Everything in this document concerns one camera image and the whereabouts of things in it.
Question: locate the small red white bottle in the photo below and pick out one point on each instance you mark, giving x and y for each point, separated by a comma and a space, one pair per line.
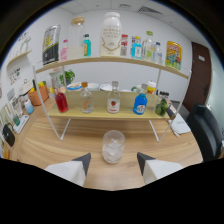
124, 46

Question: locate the dark brown grinder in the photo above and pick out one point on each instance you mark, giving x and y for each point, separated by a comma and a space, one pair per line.
171, 112

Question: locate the large white bottle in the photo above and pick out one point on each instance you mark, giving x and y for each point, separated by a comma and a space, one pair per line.
110, 36

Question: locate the small blue label bottle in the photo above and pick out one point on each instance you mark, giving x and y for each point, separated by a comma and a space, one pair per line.
136, 50

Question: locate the brown door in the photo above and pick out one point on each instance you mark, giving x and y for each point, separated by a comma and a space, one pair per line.
199, 76

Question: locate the clear bottle blue cap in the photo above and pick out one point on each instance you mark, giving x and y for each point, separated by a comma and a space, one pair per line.
158, 55

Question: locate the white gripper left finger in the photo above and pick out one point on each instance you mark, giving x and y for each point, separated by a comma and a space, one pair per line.
71, 170

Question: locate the white wooden two-tier shelf rack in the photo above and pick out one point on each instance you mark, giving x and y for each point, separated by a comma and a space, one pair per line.
110, 113

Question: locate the small teal bottle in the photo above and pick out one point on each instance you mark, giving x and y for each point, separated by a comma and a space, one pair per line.
87, 47

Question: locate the white bowl blue rim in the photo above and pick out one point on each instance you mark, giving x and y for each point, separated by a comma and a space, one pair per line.
74, 87

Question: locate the white blue small bottle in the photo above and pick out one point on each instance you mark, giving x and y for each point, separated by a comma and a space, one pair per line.
29, 107

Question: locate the tall black yellow can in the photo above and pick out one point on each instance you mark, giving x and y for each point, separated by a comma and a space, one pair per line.
51, 46

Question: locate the clear bottle red label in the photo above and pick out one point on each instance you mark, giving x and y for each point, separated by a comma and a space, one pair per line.
113, 104

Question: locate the clear bottle green cap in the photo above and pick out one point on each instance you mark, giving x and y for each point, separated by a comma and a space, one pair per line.
148, 50

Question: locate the blue liquid bottle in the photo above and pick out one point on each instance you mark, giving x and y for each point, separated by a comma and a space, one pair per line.
140, 105

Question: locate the orange storage box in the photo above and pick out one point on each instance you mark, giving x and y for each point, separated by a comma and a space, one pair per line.
38, 96

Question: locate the green potted plant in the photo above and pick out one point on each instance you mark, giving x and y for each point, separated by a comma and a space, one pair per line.
69, 76

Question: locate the small pink bottle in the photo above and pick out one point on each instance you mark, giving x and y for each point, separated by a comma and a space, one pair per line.
64, 53

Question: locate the clear bottle orange cap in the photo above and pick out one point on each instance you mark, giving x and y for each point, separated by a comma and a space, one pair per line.
87, 104

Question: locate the small red liquid bottle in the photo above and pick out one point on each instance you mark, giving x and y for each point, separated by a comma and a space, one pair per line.
61, 103

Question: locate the white tray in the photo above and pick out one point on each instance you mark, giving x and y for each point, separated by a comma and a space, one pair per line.
20, 124

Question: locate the white cup red lid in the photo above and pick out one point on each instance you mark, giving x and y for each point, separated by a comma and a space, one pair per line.
151, 88

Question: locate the black office chair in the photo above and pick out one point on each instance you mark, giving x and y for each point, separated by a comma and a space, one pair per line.
205, 131

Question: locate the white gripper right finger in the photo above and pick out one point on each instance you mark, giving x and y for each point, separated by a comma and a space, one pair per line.
158, 169

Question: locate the white notebook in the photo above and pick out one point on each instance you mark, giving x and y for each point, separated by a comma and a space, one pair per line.
180, 126

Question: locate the glass jar cork lid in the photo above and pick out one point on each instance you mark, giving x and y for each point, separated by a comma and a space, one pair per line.
76, 41

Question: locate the clear glass with ice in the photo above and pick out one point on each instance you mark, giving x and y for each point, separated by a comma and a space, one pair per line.
113, 148

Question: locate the wooden wall shelf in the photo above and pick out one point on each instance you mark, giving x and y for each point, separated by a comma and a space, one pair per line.
20, 57

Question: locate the glass of limes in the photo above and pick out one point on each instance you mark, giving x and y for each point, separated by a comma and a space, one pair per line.
161, 106

